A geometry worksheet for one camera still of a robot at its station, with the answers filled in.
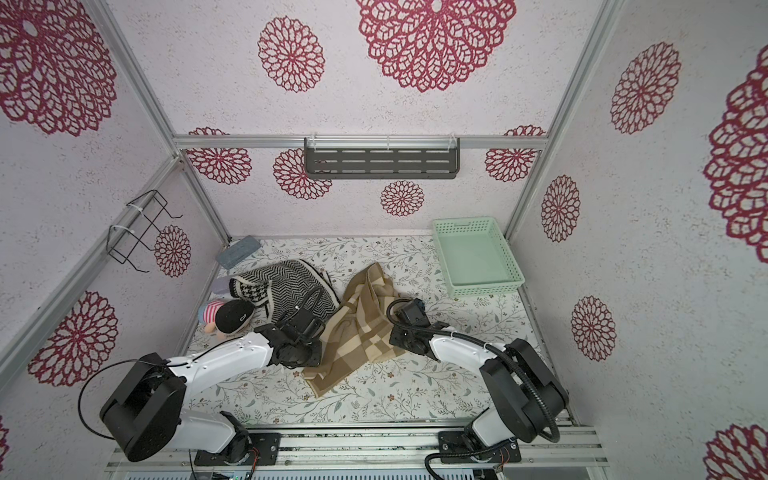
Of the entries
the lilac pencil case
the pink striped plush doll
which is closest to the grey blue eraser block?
the lilac pencil case

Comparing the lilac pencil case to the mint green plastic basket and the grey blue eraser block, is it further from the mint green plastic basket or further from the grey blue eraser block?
the mint green plastic basket

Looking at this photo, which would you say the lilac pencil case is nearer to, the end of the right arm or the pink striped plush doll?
the pink striped plush doll

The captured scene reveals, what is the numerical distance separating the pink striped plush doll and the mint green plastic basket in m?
0.70

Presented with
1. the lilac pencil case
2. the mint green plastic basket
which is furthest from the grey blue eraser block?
the mint green plastic basket

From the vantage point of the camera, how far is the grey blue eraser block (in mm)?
1123

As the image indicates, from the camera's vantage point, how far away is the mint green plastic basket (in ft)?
3.57

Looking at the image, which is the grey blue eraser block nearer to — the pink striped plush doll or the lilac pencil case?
the lilac pencil case

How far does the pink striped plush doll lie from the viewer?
0.91 m

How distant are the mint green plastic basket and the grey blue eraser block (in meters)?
0.73
